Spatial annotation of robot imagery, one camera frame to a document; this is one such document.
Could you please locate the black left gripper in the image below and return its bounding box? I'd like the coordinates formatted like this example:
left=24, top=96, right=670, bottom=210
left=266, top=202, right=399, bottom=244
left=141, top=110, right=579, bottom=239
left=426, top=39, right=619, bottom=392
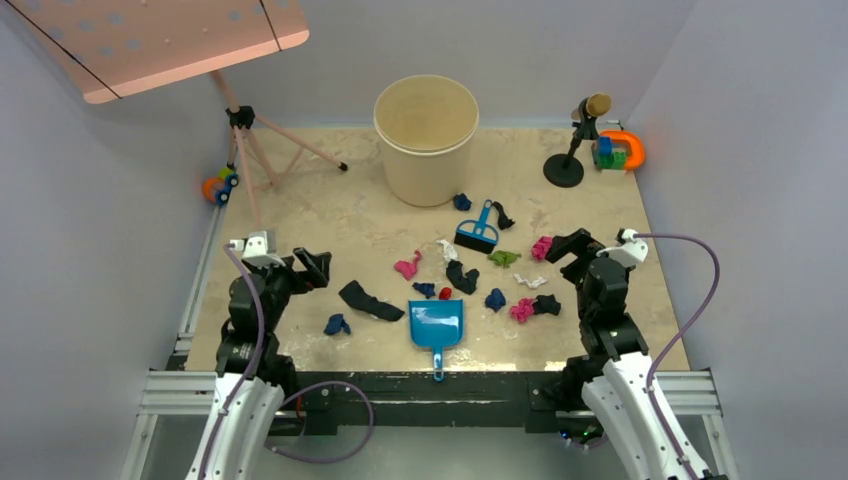
left=246, top=247, right=328, bottom=332

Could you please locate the blue hand brush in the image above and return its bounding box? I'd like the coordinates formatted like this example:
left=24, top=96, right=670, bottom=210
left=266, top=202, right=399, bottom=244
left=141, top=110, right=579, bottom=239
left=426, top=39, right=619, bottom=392
left=453, top=199, right=499, bottom=254

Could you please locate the blue dustpan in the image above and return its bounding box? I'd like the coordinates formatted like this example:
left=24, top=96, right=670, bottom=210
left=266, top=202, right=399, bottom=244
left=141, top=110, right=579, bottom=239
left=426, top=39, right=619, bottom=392
left=408, top=300, right=464, bottom=382

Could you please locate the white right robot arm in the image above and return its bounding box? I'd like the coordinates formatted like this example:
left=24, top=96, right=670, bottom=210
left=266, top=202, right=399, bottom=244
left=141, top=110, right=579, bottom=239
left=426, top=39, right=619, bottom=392
left=542, top=229, right=717, bottom=479

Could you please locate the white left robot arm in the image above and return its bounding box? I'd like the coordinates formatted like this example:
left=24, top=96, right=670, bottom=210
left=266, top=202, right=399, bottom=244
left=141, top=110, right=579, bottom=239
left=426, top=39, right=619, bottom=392
left=186, top=241, right=332, bottom=479

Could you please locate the pink paper scrap right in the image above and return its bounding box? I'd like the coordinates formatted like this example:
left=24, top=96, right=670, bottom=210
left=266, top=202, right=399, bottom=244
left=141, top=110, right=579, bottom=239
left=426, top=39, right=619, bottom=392
left=531, top=236, right=553, bottom=262

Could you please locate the pink paper scrap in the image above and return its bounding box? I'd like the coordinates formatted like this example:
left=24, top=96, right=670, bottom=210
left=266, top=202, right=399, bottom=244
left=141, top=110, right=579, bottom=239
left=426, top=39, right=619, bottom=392
left=393, top=250, right=422, bottom=281
left=531, top=236, right=553, bottom=262
left=509, top=298, right=535, bottom=324

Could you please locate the white paper scrap right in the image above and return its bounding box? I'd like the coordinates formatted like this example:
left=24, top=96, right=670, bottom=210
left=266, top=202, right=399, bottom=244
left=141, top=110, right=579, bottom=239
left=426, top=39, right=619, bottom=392
left=513, top=274, right=548, bottom=290

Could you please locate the long black paper scrap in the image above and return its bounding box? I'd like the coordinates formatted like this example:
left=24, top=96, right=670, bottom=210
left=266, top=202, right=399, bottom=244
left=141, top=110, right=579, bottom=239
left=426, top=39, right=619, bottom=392
left=338, top=280, right=405, bottom=322

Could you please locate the dark blue scrap front left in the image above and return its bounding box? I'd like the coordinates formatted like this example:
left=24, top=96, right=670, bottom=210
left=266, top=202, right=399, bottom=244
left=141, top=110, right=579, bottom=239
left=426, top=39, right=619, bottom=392
left=323, top=313, right=352, bottom=336

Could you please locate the black paper scrap front right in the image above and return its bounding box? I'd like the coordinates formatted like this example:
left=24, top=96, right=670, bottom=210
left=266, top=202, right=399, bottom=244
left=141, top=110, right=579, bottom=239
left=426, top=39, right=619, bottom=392
left=532, top=295, right=562, bottom=316

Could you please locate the green paper scrap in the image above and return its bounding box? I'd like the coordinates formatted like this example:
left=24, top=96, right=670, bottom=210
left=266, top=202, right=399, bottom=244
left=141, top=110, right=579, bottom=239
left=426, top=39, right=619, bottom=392
left=487, top=250, right=522, bottom=268

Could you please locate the black paper scrap by brush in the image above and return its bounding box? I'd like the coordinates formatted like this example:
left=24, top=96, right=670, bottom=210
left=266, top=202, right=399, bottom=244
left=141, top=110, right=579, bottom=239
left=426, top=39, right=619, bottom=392
left=492, top=201, right=515, bottom=230

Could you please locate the pink paper scrap front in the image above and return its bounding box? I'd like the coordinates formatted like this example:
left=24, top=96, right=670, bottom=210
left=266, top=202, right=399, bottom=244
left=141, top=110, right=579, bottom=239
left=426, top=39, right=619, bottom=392
left=509, top=298, right=535, bottom=324

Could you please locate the black microphone stand toy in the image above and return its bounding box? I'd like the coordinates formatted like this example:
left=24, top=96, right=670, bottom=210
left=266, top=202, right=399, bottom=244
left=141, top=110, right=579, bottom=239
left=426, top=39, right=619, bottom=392
left=543, top=93, right=612, bottom=188

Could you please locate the blue paper scrap front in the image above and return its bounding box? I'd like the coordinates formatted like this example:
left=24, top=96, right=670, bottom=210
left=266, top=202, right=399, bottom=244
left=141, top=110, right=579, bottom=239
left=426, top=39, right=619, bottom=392
left=484, top=288, right=507, bottom=313

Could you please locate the pink paper scrap left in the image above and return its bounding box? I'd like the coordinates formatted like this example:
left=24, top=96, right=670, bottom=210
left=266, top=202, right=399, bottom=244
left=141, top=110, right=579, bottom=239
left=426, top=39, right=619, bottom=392
left=393, top=250, right=422, bottom=281

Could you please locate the black paper scrap centre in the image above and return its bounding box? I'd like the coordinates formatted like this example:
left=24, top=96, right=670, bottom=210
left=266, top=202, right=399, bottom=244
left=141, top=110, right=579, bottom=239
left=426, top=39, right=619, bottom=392
left=445, top=260, right=480, bottom=295

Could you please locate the blue scrap by bin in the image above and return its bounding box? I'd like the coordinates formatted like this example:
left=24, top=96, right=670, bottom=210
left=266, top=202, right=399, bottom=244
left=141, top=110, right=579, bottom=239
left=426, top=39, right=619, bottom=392
left=452, top=193, right=472, bottom=211

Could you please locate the orange colourful block toy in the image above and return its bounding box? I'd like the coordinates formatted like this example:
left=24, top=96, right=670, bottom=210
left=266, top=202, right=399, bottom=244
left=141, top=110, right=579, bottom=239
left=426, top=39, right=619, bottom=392
left=591, top=130, right=646, bottom=171

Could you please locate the orange wheeled toy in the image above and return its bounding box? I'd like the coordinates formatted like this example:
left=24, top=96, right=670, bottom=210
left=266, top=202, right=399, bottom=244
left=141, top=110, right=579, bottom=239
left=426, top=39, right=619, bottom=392
left=201, top=167, right=240, bottom=206

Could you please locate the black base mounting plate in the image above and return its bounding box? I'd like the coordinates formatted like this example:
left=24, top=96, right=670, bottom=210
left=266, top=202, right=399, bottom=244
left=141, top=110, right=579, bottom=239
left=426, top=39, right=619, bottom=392
left=269, top=371, right=605, bottom=446

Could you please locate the beige round bin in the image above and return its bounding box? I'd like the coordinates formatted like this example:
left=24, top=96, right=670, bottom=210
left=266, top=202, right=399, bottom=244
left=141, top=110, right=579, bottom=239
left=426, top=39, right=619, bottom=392
left=373, top=75, right=480, bottom=207

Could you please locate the pink music stand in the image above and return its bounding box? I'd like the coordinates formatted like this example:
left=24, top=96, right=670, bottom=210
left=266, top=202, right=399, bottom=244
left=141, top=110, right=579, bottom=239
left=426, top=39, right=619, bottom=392
left=4, top=0, right=348, bottom=202

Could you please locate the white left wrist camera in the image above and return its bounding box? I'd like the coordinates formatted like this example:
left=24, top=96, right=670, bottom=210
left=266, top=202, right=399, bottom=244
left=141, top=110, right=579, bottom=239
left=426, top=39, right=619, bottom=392
left=241, top=230, right=281, bottom=268

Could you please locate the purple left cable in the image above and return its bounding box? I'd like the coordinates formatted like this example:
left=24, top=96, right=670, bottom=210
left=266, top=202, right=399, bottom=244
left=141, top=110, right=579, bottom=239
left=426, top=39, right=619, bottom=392
left=197, top=242, right=375, bottom=480

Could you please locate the purple cable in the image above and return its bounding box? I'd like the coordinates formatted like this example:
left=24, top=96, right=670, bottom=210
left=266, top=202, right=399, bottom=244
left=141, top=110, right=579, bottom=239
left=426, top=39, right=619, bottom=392
left=197, top=242, right=375, bottom=480
left=632, top=232, right=721, bottom=480

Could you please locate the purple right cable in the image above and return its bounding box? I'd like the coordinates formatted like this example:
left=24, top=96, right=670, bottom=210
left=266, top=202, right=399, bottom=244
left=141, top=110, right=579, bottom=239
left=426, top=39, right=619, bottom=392
left=632, top=232, right=721, bottom=480

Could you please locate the aluminium frame rail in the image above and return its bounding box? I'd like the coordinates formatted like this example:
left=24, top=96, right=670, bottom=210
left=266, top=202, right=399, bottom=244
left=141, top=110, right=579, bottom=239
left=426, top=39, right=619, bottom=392
left=119, top=205, right=740, bottom=480

